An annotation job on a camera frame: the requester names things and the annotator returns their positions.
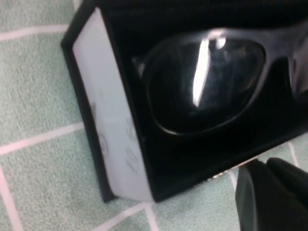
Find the black framed glasses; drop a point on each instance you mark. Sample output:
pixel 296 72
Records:
pixel 192 84

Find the black glasses case printed side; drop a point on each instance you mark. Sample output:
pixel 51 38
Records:
pixel 108 84

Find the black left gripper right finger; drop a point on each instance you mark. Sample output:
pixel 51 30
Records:
pixel 291 180

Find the green checked tablecloth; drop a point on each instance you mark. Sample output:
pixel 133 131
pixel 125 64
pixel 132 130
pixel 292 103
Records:
pixel 36 84

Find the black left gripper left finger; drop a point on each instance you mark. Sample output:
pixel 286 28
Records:
pixel 260 204

